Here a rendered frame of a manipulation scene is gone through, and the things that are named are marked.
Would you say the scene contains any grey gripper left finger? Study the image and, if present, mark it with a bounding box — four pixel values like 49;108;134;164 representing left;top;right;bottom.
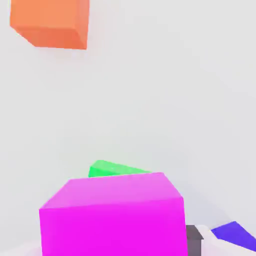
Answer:
18;240;43;256

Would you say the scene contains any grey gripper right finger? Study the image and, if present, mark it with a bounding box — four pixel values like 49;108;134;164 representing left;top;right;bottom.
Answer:
185;224;256;256

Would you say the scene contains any small magenta cube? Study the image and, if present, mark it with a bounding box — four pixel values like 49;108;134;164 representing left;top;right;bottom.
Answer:
38;171;189;256

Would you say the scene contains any small purple cube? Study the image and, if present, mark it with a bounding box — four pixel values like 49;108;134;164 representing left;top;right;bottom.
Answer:
210;220;256;253

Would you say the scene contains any small green cube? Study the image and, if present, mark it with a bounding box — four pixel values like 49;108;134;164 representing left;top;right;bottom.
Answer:
88;159;152;178

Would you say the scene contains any large orange box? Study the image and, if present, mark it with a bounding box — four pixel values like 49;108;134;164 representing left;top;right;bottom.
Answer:
9;0;90;50

